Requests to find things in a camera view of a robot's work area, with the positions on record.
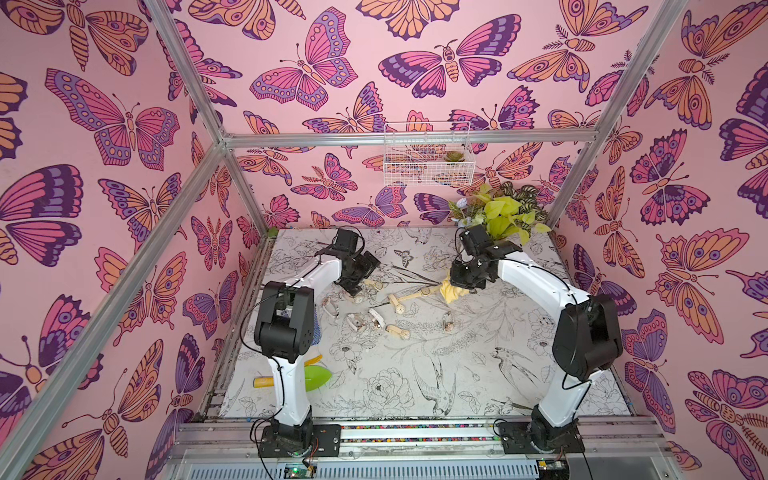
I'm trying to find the peach strap silver buckle watch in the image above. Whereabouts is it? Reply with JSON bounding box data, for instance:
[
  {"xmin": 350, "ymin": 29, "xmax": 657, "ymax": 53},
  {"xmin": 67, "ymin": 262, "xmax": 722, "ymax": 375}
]
[{"xmin": 363, "ymin": 279, "xmax": 385, "ymax": 291}]

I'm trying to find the yellow cleaning cloth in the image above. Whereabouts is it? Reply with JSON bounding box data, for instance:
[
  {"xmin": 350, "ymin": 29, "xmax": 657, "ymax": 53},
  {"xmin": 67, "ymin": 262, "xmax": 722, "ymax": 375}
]
[{"xmin": 439, "ymin": 278, "xmax": 470, "ymax": 305}]

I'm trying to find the pink strap round watch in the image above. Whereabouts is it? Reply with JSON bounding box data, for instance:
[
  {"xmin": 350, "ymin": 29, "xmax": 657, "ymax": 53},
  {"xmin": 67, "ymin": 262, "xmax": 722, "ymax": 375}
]
[{"xmin": 321, "ymin": 298, "xmax": 340, "ymax": 318}]

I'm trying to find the square silver face watch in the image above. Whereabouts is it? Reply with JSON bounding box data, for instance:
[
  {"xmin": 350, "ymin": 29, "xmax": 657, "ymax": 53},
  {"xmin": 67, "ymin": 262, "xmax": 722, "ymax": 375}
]
[{"xmin": 368, "ymin": 308, "xmax": 386, "ymax": 330}]

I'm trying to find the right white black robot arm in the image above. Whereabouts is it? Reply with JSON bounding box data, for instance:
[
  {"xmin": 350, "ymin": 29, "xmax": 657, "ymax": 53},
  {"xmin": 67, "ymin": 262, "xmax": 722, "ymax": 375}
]
[{"xmin": 449, "ymin": 225, "xmax": 623, "ymax": 453}]

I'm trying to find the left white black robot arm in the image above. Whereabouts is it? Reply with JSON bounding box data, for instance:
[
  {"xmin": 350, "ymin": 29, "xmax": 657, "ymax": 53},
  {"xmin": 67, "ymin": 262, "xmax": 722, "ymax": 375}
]
[{"xmin": 251, "ymin": 229, "xmax": 380, "ymax": 455}]

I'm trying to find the potted green leafy plant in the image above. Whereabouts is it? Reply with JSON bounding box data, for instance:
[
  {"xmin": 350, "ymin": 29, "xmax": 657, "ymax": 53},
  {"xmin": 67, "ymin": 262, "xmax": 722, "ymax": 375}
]
[{"xmin": 449, "ymin": 182, "xmax": 551, "ymax": 245}]

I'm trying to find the green yellow toy shovel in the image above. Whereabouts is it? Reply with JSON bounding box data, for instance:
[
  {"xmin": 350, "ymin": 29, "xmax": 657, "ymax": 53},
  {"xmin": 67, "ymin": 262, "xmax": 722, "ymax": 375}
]
[{"xmin": 253, "ymin": 355, "xmax": 332, "ymax": 391}]

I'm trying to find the white strap watch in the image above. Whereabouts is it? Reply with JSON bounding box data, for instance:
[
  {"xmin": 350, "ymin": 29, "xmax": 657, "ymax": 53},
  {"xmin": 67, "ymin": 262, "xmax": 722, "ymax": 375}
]
[{"xmin": 442, "ymin": 314, "xmax": 455, "ymax": 333}]

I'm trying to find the white wire basket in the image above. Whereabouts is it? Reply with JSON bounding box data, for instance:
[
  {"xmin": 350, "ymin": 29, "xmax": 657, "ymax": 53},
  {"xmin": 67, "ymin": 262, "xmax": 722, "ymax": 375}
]
[{"xmin": 380, "ymin": 122, "xmax": 476, "ymax": 189}]

